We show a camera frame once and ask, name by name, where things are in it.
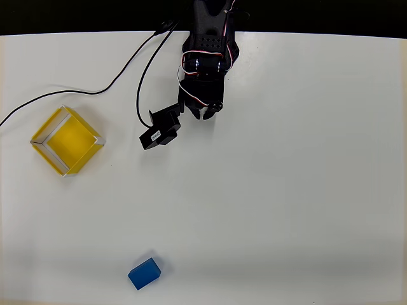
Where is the blue block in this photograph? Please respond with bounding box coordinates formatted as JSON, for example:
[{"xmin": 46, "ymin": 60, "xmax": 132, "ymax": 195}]
[{"xmin": 127, "ymin": 257, "xmax": 163, "ymax": 291}]

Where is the yellow cardboard box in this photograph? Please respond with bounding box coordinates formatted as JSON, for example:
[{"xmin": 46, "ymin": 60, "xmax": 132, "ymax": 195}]
[{"xmin": 30, "ymin": 105, "xmax": 106, "ymax": 178}]

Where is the black webcam with mount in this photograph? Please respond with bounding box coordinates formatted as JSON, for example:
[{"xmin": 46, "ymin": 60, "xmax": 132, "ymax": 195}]
[{"xmin": 139, "ymin": 103, "xmax": 185, "ymax": 151}]

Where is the black webcam cable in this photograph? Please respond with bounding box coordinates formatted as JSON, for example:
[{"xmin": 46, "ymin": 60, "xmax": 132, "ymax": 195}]
[{"xmin": 135, "ymin": 19, "xmax": 184, "ymax": 128}]

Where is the red white servo wire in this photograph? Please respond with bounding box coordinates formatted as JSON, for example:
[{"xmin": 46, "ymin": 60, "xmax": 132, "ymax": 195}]
[{"xmin": 176, "ymin": 0, "xmax": 238, "ymax": 107}]

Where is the long black cable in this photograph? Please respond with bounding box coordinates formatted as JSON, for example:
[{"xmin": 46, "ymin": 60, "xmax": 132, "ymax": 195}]
[{"xmin": 0, "ymin": 19, "xmax": 175, "ymax": 128}]

